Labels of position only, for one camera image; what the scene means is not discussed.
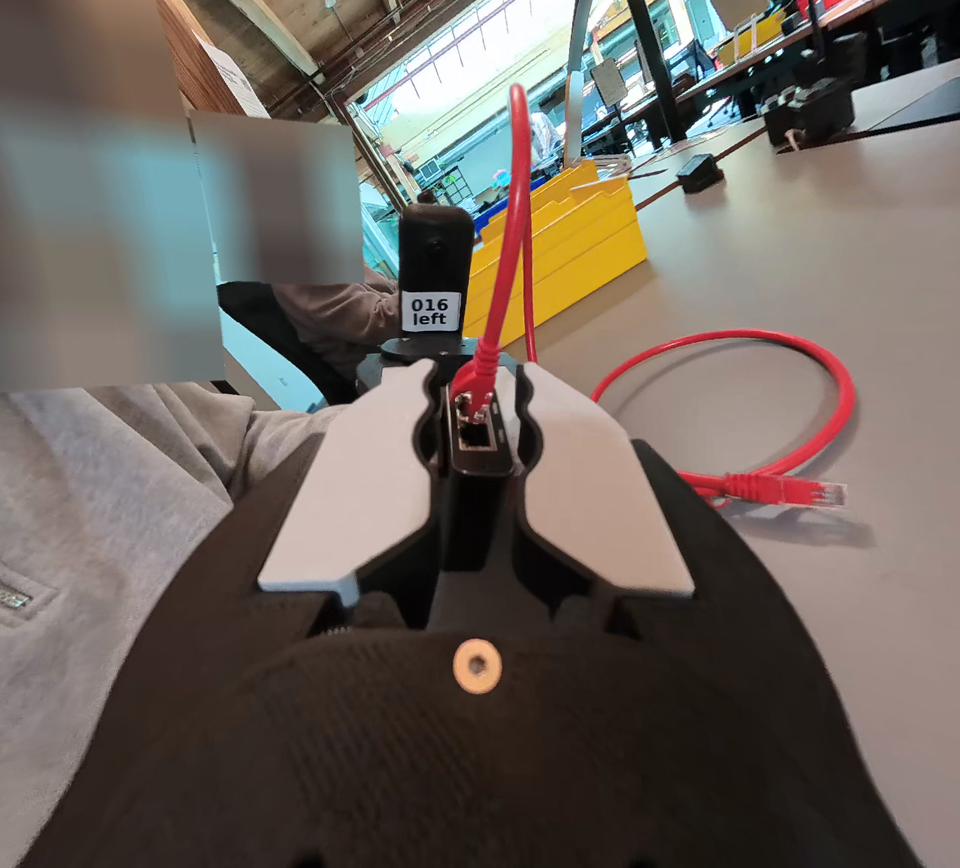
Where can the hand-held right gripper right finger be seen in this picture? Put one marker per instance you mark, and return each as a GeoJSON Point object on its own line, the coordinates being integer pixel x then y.
{"type": "Point", "coordinates": [600, 508]}

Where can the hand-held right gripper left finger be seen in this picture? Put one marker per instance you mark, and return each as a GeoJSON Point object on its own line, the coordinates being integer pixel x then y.
{"type": "Point", "coordinates": [352, 501]}

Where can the black network adapter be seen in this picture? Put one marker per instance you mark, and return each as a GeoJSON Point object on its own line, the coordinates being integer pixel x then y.
{"type": "Point", "coordinates": [472, 508]}

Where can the black office chair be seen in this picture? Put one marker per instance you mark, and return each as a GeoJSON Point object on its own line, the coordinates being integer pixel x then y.
{"type": "Point", "coordinates": [255, 328]}

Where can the silver computer monitor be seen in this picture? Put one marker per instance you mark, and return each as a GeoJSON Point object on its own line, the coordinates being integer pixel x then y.
{"type": "Point", "coordinates": [581, 58]}

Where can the white paper sign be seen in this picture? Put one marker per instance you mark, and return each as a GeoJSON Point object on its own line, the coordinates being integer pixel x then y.
{"type": "Point", "coordinates": [236, 81]}

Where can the small black box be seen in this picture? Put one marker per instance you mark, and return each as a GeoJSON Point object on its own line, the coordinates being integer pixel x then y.
{"type": "Point", "coordinates": [700, 172]}

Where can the black steel column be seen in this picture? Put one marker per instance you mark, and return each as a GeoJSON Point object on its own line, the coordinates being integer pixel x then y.
{"type": "Point", "coordinates": [637, 21]}

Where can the black charger block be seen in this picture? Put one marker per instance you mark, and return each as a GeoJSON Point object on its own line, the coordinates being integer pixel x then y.
{"type": "Point", "coordinates": [810, 115]}

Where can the black desk mat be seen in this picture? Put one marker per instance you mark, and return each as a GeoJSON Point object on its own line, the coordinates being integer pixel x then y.
{"type": "Point", "coordinates": [915, 107]}

